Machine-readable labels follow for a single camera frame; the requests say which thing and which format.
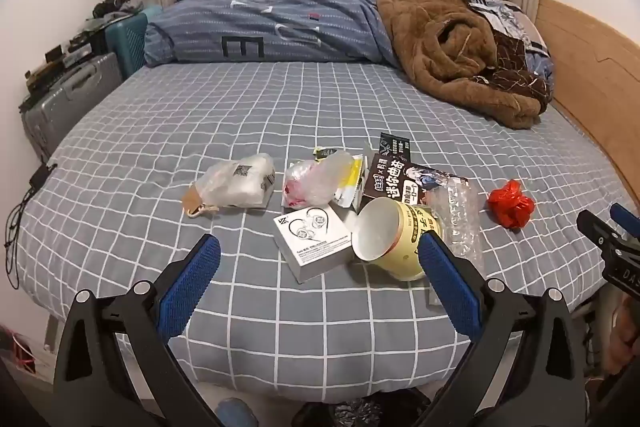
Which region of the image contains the small blue item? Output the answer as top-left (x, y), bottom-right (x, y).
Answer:
top-left (215, 398), bottom-right (258, 427)

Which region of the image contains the clear plastic bag with tag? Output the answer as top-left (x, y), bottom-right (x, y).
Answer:
top-left (181, 153), bottom-right (277, 219)

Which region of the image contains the black leaflet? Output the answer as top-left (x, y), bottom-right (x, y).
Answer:
top-left (377, 133), bottom-right (412, 165)

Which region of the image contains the crushed clear plastic bottle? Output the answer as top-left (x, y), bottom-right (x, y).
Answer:
top-left (430, 179), bottom-right (483, 278)

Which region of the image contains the brown snack box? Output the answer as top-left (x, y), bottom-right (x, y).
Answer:
top-left (359, 153), bottom-right (470, 215)

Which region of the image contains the yellow snack wrapper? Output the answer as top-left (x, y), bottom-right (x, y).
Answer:
top-left (337, 154), bottom-right (371, 210)

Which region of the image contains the yellow paper cup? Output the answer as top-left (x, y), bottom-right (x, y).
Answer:
top-left (351, 197), bottom-right (446, 282)

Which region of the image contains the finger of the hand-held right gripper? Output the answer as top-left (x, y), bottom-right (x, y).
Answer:
top-left (576, 210), bottom-right (640, 258)
top-left (611, 203), bottom-right (640, 240)

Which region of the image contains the printed pillow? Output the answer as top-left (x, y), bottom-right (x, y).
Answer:
top-left (462, 0), bottom-right (556, 88)

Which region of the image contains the grey suitcase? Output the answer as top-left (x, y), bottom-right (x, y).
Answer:
top-left (20, 52), bottom-right (125, 158)

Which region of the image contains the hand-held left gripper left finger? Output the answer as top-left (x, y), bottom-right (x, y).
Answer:
top-left (52, 233), bottom-right (222, 427)

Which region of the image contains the wooden headboard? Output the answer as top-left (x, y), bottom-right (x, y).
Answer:
top-left (535, 0), bottom-right (640, 202)

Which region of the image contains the teal suitcase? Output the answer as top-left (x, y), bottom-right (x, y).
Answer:
top-left (105, 4), bottom-right (163, 80)

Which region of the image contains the stack of dark boxes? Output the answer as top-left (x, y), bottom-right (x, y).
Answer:
top-left (22, 19), bottom-right (108, 108)

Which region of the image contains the brown fleece blanket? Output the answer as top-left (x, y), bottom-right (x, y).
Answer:
top-left (376, 0), bottom-right (551, 130)

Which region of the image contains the clear plastic bag with red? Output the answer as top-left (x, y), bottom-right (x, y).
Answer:
top-left (281, 151), bottom-right (357, 210)

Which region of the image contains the black charger with cable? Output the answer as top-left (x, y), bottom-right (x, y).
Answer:
top-left (2, 163), bottom-right (58, 293)

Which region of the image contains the blue striped duvet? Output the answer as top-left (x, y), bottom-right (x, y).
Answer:
top-left (144, 0), bottom-right (401, 68)

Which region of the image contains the orange cable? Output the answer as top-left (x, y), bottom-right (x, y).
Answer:
top-left (0, 327), bottom-right (38, 373)

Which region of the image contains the pile of dark clothes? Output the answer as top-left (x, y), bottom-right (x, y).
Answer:
top-left (92, 0), bottom-right (146, 20)

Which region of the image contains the white earphone box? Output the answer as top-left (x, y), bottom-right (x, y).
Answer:
top-left (272, 204), bottom-right (353, 284)

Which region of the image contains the grey checked bed sheet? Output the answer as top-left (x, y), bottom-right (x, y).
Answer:
top-left (10, 57), bottom-right (636, 403)

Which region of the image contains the dark brown patterned cloth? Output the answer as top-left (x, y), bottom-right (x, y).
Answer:
top-left (487, 32), bottom-right (553, 102)

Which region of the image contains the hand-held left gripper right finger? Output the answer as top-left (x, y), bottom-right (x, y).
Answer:
top-left (415, 229), bottom-right (588, 427)

